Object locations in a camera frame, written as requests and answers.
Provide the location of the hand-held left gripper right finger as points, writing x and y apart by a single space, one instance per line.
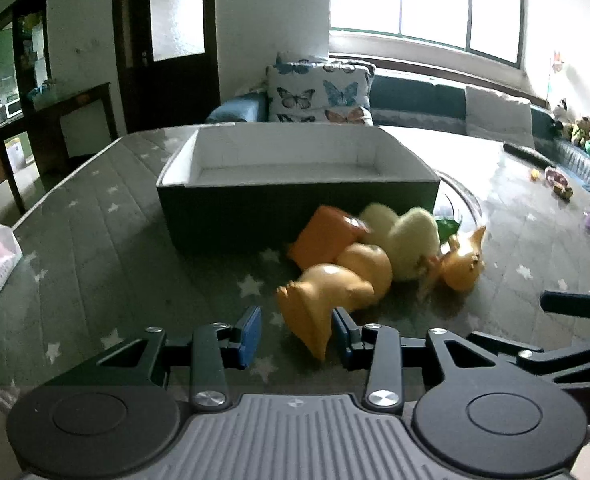
341 337

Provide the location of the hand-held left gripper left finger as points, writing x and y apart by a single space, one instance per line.
249 336

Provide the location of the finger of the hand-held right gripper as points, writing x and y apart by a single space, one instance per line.
567 302
550 360

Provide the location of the pale orange rubber toy figure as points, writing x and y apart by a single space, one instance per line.
335 290

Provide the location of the orange cube block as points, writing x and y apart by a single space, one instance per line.
322 237

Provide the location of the small orange duck toy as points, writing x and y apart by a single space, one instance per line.
462 265

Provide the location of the yellow plush chick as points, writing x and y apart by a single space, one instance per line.
405 240

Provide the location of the dark cardboard box white inside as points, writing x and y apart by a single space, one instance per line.
275 210

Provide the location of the dark small toy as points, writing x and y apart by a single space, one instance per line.
563 192

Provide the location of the small yellow toy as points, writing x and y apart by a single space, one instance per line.
534 175

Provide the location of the green toy piece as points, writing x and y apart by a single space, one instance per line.
447 227

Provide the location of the black remote control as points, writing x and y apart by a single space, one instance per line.
527 155

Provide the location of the cluster of small stuffed toys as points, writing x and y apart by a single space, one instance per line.
582 127

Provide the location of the white sofa cushion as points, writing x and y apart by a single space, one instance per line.
497 115

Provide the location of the butterfly print pillow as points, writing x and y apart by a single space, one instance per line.
320 95

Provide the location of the blue sofa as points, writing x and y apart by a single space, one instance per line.
415 97

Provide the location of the dark wooden door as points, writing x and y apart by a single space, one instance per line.
175 90

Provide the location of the dark wooden side table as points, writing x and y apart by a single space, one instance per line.
75 105

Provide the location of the white microwave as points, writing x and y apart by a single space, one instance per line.
13 109

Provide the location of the window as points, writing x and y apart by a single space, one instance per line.
425 0

